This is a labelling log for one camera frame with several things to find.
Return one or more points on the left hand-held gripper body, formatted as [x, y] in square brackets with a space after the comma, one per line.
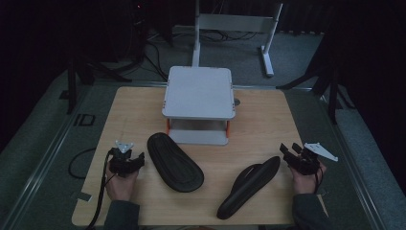
[121, 159]

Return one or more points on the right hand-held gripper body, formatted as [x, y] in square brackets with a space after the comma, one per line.
[308, 159]

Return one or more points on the black flip-flop slipper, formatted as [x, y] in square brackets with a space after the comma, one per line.
[252, 185]
[174, 163]

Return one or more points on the white two-tier shoe rack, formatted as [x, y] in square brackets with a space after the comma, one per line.
[198, 96]

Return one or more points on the person's right hand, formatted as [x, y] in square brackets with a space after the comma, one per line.
[303, 183]

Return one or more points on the person's left hand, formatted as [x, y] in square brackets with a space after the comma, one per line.
[121, 187]

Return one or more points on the black tripod stand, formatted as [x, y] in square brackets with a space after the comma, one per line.
[333, 96]
[72, 86]

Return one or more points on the round grey table grommet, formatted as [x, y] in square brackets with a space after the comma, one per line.
[236, 102]

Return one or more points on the white metal stand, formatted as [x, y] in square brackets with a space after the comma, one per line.
[236, 23]

